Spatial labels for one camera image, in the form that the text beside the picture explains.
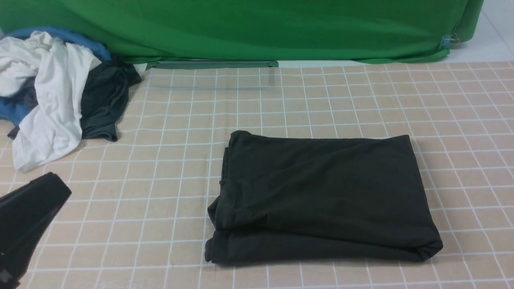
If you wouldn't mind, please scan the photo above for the beige grid tablecloth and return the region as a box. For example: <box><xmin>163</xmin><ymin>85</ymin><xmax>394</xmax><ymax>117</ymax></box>
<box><xmin>0</xmin><ymin>61</ymin><xmax>514</xmax><ymax>289</ymax></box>

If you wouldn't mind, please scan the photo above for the green backdrop cloth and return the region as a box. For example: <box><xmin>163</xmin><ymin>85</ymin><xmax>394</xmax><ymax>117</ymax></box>
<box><xmin>1</xmin><ymin>0</ymin><xmax>483</xmax><ymax>64</ymax></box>

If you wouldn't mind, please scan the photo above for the dark gray long-sleeved shirt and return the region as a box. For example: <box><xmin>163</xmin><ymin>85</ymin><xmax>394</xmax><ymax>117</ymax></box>
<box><xmin>204</xmin><ymin>130</ymin><xmax>444</xmax><ymax>266</ymax></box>

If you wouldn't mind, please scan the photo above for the gray metal rail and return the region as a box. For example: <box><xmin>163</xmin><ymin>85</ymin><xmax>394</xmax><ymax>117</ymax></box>
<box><xmin>146</xmin><ymin>60</ymin><xmax>279</xmax><ymax>71</ymax></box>

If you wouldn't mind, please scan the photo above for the blue binder clip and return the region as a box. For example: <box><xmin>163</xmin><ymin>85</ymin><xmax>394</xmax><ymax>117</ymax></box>
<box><xmin>439</xmin><ymin>33</ymin><xmax>460</xmax><ymax>50</ymax></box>

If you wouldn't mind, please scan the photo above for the blue crumpled shirt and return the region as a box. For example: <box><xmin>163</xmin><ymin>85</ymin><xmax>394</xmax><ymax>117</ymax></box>
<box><xmin>1</xmin><ymin>26</ymin><xmax>112</xmax><ymax>126</ymax></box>

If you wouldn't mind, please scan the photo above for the dark teal crumpled shirt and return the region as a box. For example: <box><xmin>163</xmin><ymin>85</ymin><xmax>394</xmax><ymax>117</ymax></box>
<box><xmin>0</xmin><ymin>57</ymin><xmax>143</xmax><ymax>142</ymax></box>

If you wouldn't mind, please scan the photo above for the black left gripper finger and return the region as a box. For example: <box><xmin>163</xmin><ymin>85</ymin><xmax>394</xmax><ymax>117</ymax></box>
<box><xmin>0</xmin><ymin>172</ymin><xmax>71</xmax><ymax>289</ymax></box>

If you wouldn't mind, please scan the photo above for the white crumpled shirt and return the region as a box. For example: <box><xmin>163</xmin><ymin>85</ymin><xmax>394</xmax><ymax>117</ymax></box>
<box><xmin>1</xmin><ymin>31</ymin><xmax>101</xmax><ymax>173</ymax></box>

